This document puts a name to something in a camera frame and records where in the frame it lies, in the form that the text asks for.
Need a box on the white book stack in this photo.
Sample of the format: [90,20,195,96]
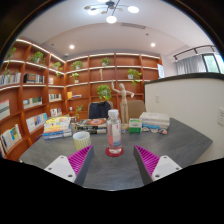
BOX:
[139,111,171,130]

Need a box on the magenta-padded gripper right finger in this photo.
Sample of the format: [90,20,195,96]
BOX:
[133,144,183,186]

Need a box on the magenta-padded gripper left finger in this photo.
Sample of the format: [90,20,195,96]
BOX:
[43,144,95,187]

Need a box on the window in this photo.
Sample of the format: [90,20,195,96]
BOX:
[203,53,224,74]

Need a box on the yellow striped white cup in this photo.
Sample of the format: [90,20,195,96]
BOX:
[72,130,92,152]

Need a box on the wooden artist mannequin figure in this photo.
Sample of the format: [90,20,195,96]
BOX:
[110,80,135,130]

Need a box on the black curtain rail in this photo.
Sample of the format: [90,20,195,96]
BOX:
[173,44,217,62]

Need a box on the branched ceiling lamp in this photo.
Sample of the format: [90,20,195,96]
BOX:
[83,0,140,25]

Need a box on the clear plastic water bottle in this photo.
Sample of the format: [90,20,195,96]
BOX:
[106,108,123,155]

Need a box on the ceiling air vent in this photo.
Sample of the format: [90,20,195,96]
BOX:
[120,22,147,30]

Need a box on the wooden shelf unit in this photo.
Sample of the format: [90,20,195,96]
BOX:
[0,37,163,161]

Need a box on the flat round red coaster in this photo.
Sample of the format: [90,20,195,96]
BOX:
[104,146,125,158]

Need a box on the grey curtain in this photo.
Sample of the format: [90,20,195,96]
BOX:
[175,54,208,75]

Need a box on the colourful book stack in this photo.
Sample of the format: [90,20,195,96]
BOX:
[42,114,73,140]

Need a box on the tan chair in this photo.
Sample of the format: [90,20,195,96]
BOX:
[127,99,147,119]

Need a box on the dark chair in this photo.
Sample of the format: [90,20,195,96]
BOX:
[87,100,112,120]

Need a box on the small green white box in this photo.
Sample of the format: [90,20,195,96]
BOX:
[128,118,143,134]

